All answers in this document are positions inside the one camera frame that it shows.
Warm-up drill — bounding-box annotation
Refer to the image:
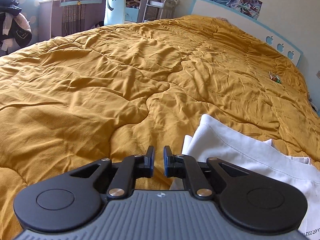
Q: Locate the small colourful snack packet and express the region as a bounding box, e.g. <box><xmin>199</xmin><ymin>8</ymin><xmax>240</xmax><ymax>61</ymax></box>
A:
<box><xmin>269</xmin><ymin>72</ymin><xmax>282</xmax><ymax>84</ymax></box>

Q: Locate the white blue apple headboard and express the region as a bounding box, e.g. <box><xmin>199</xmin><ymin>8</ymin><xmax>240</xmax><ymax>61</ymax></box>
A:
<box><xmin>189</xmin><ymin>0</ymin><xmax>303</xmax><ymax>67</ymax></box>

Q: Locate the grey metal folding chair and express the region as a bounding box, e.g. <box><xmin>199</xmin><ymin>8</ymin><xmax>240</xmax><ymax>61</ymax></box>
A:
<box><xmin>143</xmin><ymin>0</ymin><xmax>178</xmax><ymax>22</ymax></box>

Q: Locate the mustard yellow quilted bedspread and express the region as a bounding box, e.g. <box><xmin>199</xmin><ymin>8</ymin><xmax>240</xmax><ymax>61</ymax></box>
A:
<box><xmin>1</xmin><ymin>15</ymin><xmax>319</xmax><ymax>239</ymax></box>

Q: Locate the white Nevada sweatshirt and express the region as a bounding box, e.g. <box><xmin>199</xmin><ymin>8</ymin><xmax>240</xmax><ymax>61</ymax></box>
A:
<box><xmin>182</xmin><ymin>114</ymin><xmax>319</xmax><ymax>239</ymax></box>

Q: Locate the light blue moon chair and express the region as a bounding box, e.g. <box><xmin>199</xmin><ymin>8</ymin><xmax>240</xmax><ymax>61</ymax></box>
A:
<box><xmin>104</xmin><ymin>0</ymin><xmax>126</xmax><ymax>25</ymax></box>

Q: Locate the cluttered desk with drawers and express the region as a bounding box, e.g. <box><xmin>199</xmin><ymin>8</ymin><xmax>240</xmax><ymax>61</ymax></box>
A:
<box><xmin>37</xmin><ymin>0</ymin><xmax>148</xmax><ymax>42</ymax></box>

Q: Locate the dark clothes pile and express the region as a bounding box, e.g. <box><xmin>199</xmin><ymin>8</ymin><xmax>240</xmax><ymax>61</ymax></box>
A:
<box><xmin>1</xmin><ymin>0</ymin><xmax>33</xmax><ymax>55</ymax></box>

